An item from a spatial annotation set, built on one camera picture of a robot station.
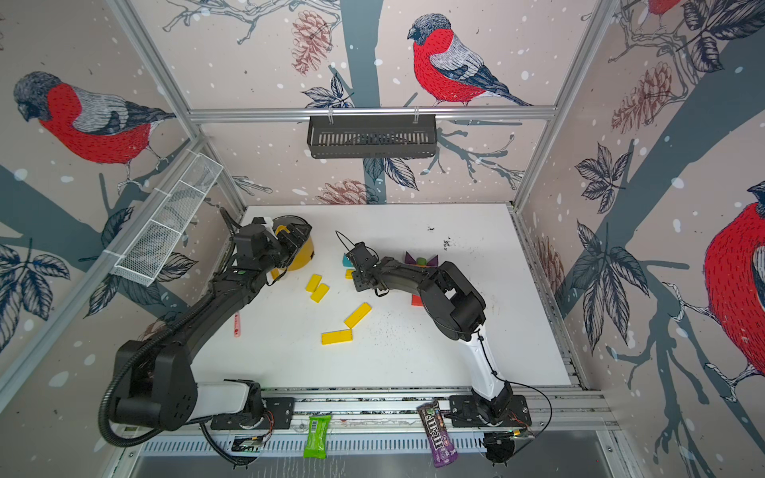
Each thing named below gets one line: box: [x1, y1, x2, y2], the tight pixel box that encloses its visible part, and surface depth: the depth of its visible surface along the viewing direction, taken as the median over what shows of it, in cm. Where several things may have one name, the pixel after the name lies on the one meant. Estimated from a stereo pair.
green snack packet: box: [302, 414, 331, 460], surface depth 71 cm
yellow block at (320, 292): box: [309, 282, 331, 304], surface depth 98 cm
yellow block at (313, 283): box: [304, 273, 323, 293], surface depth 100 cm
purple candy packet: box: [416, 400, 460, 469], surface depth 71 cm
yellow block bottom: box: [320, 328, 354, 346], surface depth 88 cm
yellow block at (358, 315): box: [343, 301, 373, 330], surface depth 93 cm
